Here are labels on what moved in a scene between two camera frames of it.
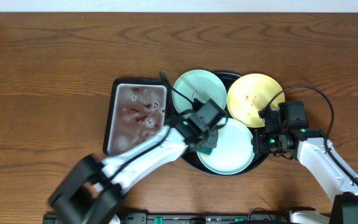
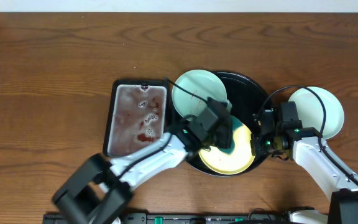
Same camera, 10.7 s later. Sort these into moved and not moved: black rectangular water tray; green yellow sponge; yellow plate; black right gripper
Moved: yellow plate; green yellow sponge
Not moved: black rectangular water tray; black right gripper
